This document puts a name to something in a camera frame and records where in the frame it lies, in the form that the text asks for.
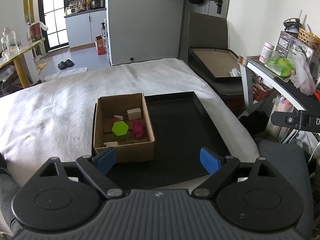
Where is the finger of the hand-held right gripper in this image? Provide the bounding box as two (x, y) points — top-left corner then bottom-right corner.
(270, 110), (320, 132)

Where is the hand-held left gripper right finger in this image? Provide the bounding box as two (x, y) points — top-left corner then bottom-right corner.
(192, 147), (278, 198)

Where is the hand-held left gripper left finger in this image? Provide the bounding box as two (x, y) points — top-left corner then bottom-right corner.
(37, 147), (123, 198)

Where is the brown cardboard box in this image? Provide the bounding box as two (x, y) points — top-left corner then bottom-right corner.
(93, 93), (156, 164)

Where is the black tray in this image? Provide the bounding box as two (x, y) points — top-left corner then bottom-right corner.
(92, 91), (232, 189)

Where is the pink toy figure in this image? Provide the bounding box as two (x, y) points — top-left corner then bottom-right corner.
(131, 119), (146, 139)

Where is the pale rectangular block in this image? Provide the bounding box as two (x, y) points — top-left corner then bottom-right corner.
(126, 107), (142, 121)

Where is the white desk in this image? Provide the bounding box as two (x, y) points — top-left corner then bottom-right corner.
(243, 55), (320, 140)

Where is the green hexagonal block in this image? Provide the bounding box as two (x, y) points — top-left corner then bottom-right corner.
(111, 120), (130, 141)

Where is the red plastic basket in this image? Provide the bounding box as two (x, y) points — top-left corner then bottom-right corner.
(252, 82), (274, 101)

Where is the clear plastic bag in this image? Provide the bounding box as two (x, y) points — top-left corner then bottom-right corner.
(289, 52), (317, 96)

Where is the green packet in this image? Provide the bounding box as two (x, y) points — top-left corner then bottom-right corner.
(264, 57), (294, 78)

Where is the pink lidded jar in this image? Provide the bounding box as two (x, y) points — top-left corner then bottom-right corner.
(259, 41), (275, 64)

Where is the clear drawer organizer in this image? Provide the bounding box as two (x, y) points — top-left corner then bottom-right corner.
(275, 30), (314, 63)

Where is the wicker basket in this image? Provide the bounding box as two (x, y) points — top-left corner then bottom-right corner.
(298, 27), (320, 47)

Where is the cardboard-lined tray on chair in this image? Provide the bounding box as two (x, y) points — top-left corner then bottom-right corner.
(188, 47), (244, 83)

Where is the white floor towel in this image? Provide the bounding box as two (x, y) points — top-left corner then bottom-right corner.
(44, 66), (88, 82)

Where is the black slippers pair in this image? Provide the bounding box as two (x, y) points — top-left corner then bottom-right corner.
(58, 59), (74, 70)

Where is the orange cardboard box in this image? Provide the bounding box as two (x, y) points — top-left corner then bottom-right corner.
(95, 35), (108, 56)

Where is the dark grey chair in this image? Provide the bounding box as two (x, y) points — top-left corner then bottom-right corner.
(187, 12), (245, 96)

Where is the gold round table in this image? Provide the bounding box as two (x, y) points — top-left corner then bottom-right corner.
(0, 37), (46, 89)

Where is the white kitchen cabinet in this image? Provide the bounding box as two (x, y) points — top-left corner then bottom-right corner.
(64, 8), (108, 50)

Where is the black door lock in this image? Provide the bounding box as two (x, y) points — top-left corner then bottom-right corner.
(209, 0), (224, 15)

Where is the red can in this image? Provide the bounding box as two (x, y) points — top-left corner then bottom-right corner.
(26, 21), (48, 42)

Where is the clear glass jar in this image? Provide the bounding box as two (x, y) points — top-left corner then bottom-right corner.
(1, 27), (20, 59)

